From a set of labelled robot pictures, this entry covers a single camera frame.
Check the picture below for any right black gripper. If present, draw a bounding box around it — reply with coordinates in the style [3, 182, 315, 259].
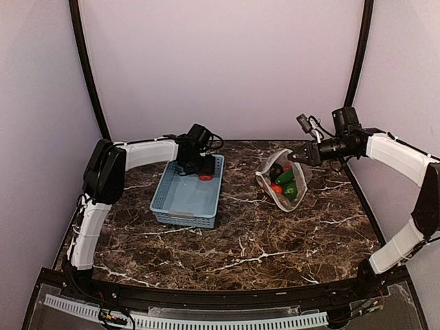
[287, 135, 355, 166]

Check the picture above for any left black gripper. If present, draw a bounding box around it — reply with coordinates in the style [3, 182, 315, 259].
[184, 151, 215, 174]

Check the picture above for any red wrinkled toy ball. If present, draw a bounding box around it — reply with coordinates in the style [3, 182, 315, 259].
[198, 175, 213, 181]

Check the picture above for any green toy cucumber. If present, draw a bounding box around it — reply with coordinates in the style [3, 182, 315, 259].
[275, 167, 295, 186]

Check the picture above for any purple toy eggplant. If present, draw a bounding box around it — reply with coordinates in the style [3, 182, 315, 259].
[269, 162, 284, 182]

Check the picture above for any polka dot zip bag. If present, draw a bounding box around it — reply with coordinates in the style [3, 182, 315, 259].
[255, 148, 312, 212]

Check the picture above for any green toy avocado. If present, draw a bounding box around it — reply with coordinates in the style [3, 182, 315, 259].
[283, 181, 298, 201]

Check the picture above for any light blue plastic basket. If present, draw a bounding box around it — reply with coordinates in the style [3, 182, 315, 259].
[150, 155, 225, 229]

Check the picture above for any orange red toy mango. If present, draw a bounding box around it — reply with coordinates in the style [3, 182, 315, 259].
[270, 183, 283, 195]

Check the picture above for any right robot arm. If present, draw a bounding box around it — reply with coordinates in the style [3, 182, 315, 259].
[287, 107, 439, 298]

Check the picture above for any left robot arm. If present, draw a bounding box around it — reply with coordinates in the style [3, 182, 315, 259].
[66, 124, 225, 274]

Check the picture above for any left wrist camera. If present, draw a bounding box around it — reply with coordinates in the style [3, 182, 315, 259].
[201, 133, 224, 153]

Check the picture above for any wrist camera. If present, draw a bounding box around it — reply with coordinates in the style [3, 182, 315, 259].
[296, 113, 334, 143]
[201, 133, 224, 153]

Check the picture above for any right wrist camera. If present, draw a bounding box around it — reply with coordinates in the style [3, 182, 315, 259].
[296, 113, 334, 143]

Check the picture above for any black front rail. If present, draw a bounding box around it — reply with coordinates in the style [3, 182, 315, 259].
[34, 267, 410, 312]

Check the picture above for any grey slotted cable duct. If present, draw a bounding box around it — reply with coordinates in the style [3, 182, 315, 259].
[43, 294, 329, 329]

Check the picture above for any right black frame post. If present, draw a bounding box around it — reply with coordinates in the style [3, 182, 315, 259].
[344, 0, 374, 107]

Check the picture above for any black frame post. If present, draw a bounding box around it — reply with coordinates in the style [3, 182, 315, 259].
[68, 0, 111, 140]
[344, 0, 374, 107]

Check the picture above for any left black frame post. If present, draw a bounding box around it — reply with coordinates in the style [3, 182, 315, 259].
[68, 0, 111, 140]

